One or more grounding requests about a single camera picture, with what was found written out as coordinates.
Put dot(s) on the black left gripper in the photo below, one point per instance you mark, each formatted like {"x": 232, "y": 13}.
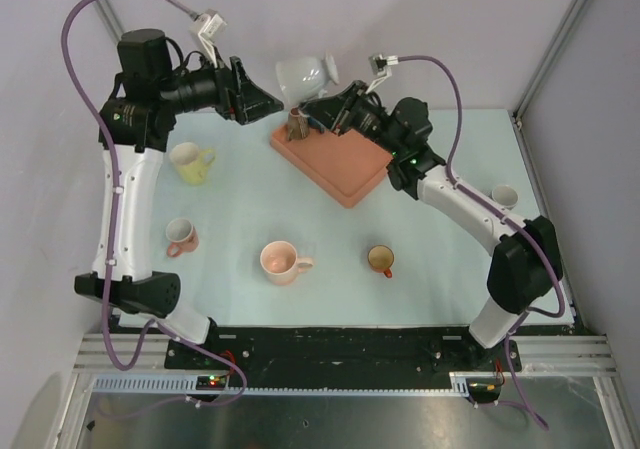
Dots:
{"x": 251, "y": 101}

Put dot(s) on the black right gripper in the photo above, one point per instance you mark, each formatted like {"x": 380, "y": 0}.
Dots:
{"x": 339, "y": 112}

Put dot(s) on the white-grey mug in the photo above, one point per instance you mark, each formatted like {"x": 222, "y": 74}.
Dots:
{"x": 304, "y": 78}

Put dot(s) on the yellow faceted mug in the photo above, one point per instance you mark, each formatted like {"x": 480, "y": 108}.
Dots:
{"x": 191, "y": 162}

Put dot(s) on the pink mug with handle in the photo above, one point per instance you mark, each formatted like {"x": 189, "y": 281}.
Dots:
{"x": 182, "y": 236}

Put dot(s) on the small orange mug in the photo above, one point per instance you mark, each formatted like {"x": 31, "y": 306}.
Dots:
{"x": 381, "y": 259}

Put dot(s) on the large peach mug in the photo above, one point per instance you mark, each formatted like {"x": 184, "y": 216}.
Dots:
{"x": 282, "y": 264}

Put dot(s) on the grey-blue patterned mug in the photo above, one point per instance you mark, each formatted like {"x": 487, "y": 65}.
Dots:
{"x": 505, "y": 196}

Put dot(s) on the dark blue mug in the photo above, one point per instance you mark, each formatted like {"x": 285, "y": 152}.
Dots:
{"x": 316, "y": 126}

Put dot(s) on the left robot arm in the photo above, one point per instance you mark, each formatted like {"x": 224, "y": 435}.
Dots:
{"x": 134, "y": 145}

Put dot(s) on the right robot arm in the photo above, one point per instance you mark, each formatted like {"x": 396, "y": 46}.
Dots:
{"x": 525, "y": 258}

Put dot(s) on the brown striped mug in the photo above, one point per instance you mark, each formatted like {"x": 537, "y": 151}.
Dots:
{"x": 297, "y": 127}

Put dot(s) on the salmon plastic tray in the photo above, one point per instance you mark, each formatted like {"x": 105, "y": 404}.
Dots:
{"x": 346, "y": 167}

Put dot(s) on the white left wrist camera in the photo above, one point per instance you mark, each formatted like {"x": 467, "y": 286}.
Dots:
{"x": 206, "y": 27}

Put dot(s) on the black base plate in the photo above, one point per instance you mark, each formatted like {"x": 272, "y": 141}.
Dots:
{"x": 344, "y": 358}

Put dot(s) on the aluminium frame rail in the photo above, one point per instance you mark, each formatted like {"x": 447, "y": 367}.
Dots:
{"x": 92, "y": 356}

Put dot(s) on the grey slotted cable duct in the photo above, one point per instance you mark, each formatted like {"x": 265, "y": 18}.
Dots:
{"x": 208, "y": 385}

